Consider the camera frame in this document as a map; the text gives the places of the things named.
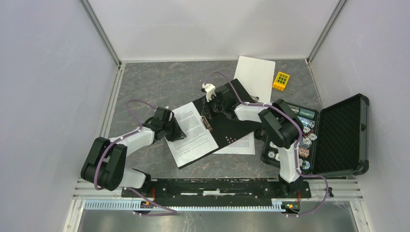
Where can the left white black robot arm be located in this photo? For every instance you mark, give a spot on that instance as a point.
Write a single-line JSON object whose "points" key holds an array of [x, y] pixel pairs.
{"points": [[105, 163]]}

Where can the black poker chip case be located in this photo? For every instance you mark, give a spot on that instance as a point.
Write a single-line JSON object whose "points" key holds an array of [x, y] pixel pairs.
{"points": [[335, 138]]}

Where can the printed paper sheet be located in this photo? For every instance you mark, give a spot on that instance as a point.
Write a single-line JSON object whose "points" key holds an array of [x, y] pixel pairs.
{"points": [[199, 140], [243, 146]]}

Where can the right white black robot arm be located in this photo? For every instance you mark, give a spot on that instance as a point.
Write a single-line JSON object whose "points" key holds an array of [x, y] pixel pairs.
{"points": [[279, 122]]}

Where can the yellow toy brick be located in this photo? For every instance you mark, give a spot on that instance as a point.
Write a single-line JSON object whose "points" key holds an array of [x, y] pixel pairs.
{"points": [[281, 81]]}

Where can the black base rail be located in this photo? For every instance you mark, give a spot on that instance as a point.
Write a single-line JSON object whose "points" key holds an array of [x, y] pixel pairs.
{"points": [[220, 192]]}

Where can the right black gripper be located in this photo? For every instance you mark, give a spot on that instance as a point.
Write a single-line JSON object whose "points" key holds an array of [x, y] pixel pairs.
{"points": [[207, 111]]}

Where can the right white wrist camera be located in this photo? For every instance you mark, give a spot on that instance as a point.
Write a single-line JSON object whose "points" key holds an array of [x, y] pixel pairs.
{"points": [[209, 90]]}

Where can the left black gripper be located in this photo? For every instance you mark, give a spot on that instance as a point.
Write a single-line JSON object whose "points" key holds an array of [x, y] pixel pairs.
{"points": [[178, 134]]}

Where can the red folder black inside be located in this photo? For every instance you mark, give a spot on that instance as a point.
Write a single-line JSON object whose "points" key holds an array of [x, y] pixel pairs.
{"points": [[226, 131]]}

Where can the metal folder clip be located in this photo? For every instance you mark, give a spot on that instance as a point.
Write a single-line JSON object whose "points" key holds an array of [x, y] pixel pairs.
{"points": [[206, 123]]}

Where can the white clipboard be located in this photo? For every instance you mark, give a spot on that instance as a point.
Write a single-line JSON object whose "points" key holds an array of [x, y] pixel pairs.
{"points": [[256, 76]]}

